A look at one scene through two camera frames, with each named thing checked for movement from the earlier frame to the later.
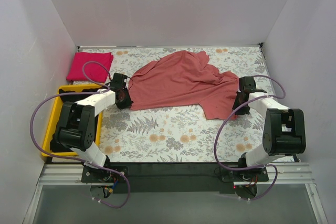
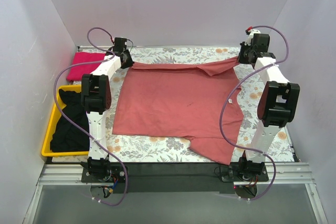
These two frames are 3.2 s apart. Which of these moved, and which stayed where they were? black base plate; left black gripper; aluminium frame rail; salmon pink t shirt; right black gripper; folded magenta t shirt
Moved: right black gripper; salmon pink t shirt; left black gripper
Stayed: folded magenta t shirt; black base plate; aluminium frame rail
